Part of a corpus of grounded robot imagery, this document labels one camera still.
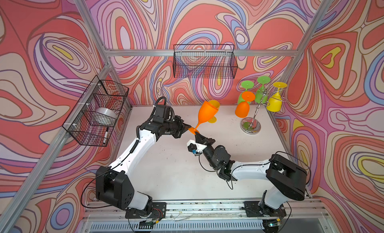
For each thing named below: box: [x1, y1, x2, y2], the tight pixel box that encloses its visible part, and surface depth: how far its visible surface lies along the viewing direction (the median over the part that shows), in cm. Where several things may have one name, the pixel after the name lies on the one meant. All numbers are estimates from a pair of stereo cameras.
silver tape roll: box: [91, 107, 117, 127], surface depth 74 cm
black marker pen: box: [103, 127, 109, 144], surface depth 75 cm
